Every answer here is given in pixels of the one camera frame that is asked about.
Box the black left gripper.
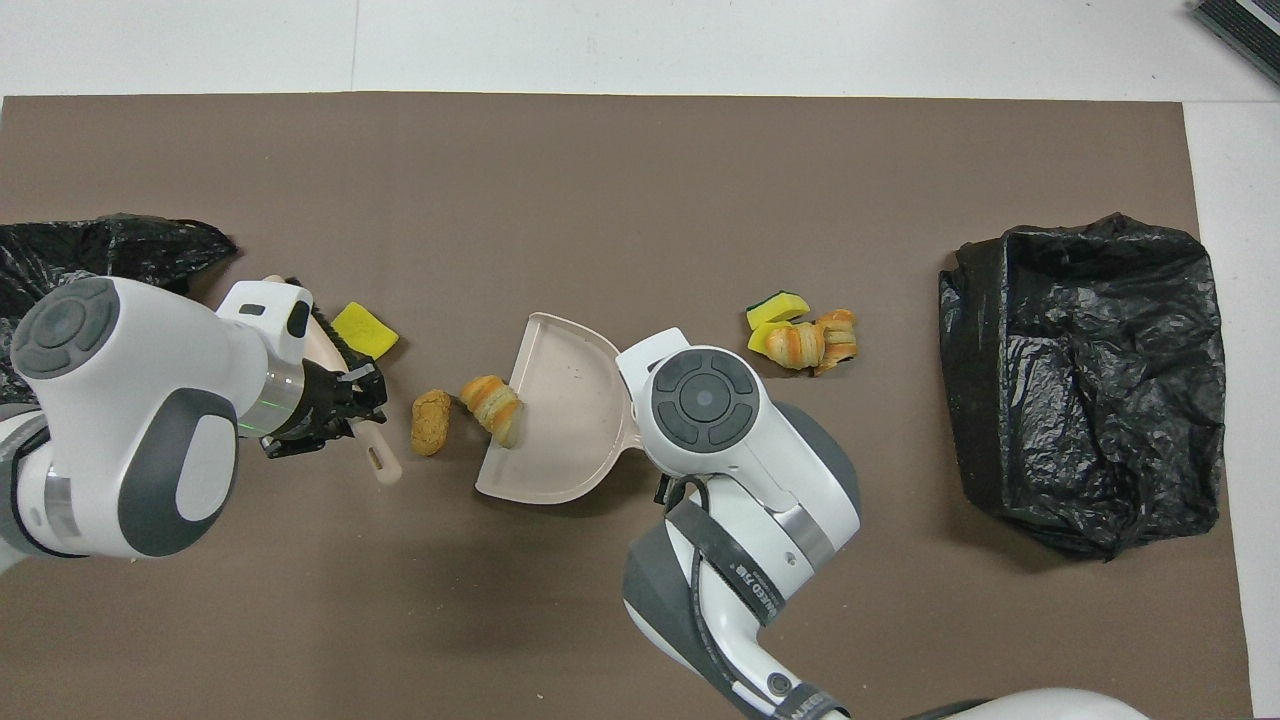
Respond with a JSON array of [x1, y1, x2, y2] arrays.
[[265, 360, 389, 459]]

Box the beige hand brush black bristles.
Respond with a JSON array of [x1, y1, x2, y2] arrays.
[[262, 275, 404, 486]]

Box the plain yellow sponge piece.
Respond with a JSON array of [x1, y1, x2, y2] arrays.
[[330, 301, 400, 359]]

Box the brown oval bread roll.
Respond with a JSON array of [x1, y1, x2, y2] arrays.
[[410, 389, 454, 458]]

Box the beige plastic dustpan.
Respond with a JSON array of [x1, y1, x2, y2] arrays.
[[474, 312, 643, 506]]

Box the striped croissant piece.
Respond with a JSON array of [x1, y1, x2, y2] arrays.
[[765, 320, 827, 372], [815, 309, 859, 376], [459, 375, 524, 449]]

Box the yellow green sponge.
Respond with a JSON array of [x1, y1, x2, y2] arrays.
[[745, 290, 813, 356]]

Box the black bag lined pink bin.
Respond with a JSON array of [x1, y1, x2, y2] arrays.
[[0, 212, 241, 331]]

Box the brown table mat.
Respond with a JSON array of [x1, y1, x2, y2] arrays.
[[0, 92, 1256, 720]]

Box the dark ribbed panel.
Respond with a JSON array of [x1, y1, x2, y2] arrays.
[[1192, 0, 1280, 86]]

